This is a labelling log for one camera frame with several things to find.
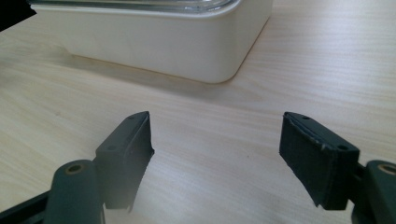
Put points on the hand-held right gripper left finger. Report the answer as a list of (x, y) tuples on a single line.
[(123, 161)]

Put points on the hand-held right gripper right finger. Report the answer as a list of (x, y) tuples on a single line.
[(320, 165)]

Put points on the white plastic container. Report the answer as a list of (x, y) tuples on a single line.
[(162, 40)]

